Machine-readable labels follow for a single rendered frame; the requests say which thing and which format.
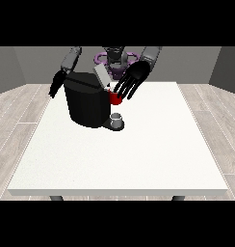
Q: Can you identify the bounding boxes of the black coffee machine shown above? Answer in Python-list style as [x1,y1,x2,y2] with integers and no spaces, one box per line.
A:
[63,71,125,132]

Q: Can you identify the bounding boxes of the pale grey machine lid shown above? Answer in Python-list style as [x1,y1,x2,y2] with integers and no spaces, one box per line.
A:
[92,63,112,89]

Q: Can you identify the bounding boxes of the grey robot trunk purple rings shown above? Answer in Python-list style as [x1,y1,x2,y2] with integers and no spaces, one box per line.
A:
[93,46,142,81]

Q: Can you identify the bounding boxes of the small grey cup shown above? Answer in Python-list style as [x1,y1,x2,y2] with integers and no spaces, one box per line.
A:
[110,112,124,127]

